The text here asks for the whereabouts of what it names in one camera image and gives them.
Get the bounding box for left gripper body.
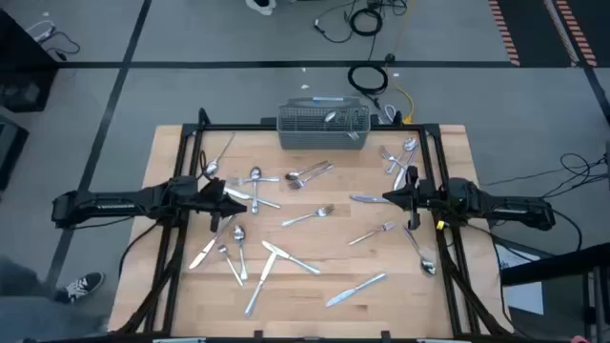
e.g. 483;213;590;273
198;176;228;233

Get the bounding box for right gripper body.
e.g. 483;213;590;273
407;165;433;231

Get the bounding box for grey mesh cutlery basket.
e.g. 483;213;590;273
275;96;372;151

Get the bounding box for white paper sheet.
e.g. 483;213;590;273
494;242;545;316

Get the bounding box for black side table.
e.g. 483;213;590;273
499;241;610;287

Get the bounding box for black box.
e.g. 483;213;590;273
0;113;30;191

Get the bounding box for black plastic crate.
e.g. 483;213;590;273
0;66;57;113

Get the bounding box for black cabinet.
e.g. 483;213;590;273
0;8;59;68

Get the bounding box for yellow cable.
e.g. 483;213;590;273
384;0;417;126

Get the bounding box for black coiled cable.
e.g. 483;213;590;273
349;7;384;38
346;63;390;96

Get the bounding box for black cable bundle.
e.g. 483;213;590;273
478;151;610;200

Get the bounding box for black cable with plug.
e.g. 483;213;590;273
313;0;356;45

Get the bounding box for black power strip cable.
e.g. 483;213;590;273
45;30;81;62

